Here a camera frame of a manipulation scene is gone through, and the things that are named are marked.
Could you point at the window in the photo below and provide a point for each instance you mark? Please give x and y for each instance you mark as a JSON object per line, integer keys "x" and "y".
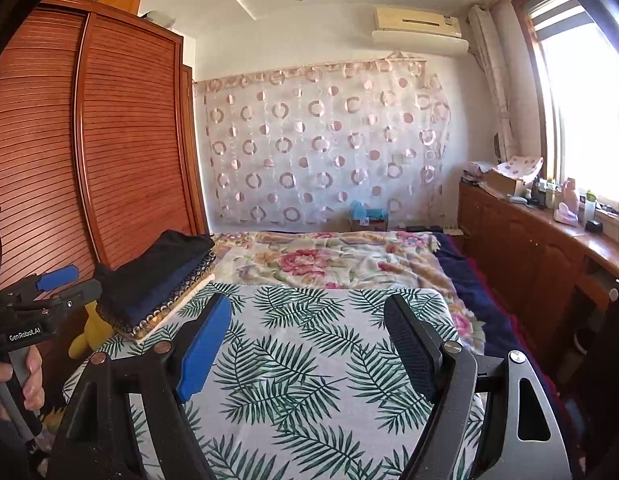
{"x": 584, "y": 110}

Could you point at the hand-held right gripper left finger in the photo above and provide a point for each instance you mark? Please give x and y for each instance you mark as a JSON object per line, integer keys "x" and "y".
{"x": 204, "y": 350}

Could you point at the blue toy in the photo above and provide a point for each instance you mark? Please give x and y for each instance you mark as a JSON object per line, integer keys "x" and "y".
{"x": 364, "y": 210}

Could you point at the black t-shirt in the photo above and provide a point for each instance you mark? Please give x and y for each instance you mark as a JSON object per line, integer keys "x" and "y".
{"x": 159, "y": 255}

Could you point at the green-capped bottle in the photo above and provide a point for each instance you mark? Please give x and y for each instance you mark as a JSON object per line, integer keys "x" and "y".
{"x": 590, "y": 207}

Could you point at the navy blanket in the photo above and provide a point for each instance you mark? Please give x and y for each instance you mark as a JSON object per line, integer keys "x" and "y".
{"x": 489, "y": 300}

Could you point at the white bottle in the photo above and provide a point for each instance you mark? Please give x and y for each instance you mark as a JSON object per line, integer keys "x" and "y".
{"x": 551, "y": 195}

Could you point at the pink figurine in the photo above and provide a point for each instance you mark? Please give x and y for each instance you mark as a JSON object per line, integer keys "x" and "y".
{"x": 567, "y": 205}

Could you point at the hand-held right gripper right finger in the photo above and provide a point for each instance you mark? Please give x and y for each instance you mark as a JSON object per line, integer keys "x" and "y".
{"x": 414, "y": 350}

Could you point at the small black box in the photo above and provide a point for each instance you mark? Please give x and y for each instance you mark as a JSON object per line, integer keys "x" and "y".
{"x": 593, "y": 226}

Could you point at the peacock-print folded cloth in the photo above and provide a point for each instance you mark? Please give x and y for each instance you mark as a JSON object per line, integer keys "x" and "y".
{"x": 164, "y": 313}

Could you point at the small brown box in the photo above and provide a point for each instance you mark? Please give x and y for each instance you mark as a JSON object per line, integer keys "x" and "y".
{"x": 369, "y": 226}

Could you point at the white bundle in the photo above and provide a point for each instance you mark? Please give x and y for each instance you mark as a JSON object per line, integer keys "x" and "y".
{"x": 157, "y": 19}

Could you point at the person's left hand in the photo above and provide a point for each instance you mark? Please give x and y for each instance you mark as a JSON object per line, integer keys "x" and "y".
{"x": 34, "y": 380}

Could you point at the pink dotted cloth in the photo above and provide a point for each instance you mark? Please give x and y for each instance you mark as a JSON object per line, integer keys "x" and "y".
{"x": 519, "y": 166}

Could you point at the yellow plush toy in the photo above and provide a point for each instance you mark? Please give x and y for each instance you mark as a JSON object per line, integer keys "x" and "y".
{"x": 96, "y": 332}

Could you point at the cardboard box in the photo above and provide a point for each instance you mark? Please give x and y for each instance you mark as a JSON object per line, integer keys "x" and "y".
{"x": 499, "y": 182}

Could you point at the floral blanket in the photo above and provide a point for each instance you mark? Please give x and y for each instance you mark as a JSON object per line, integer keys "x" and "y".
{"x": 314, "y": 260}

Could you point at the navy folded garment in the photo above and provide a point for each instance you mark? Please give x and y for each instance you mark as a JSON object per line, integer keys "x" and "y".
{"x": 154, "y": 296}

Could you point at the leaf-print sheet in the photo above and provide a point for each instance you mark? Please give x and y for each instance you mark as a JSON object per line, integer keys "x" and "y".
{"x": 309, "y": 360}

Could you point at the pile of papers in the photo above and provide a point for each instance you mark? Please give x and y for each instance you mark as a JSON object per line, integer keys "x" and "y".
{"x": 477, "y": 171}

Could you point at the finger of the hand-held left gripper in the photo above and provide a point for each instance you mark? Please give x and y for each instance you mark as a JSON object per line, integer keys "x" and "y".
{"x": 59, "y": 276}
{"x": 84, "y": 291}

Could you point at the wooden sideboard cabinet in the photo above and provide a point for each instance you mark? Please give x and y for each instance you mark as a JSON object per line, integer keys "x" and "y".
{"x": 519, "y": 240}

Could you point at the wall air conditioner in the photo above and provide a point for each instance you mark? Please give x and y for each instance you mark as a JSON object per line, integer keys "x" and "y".
{"x": 414, "y": 22}

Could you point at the sheer circle-patterned curtain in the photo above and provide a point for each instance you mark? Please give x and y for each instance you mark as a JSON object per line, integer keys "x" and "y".
{"x": 314, "y": 150}

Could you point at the beige window curtain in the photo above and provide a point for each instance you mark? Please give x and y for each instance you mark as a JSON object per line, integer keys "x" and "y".
{"x": 492, "y": 75}

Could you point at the wooden slatted wardrobe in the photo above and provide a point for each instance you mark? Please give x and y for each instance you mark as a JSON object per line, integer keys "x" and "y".
{"x": 39, "y": 160}

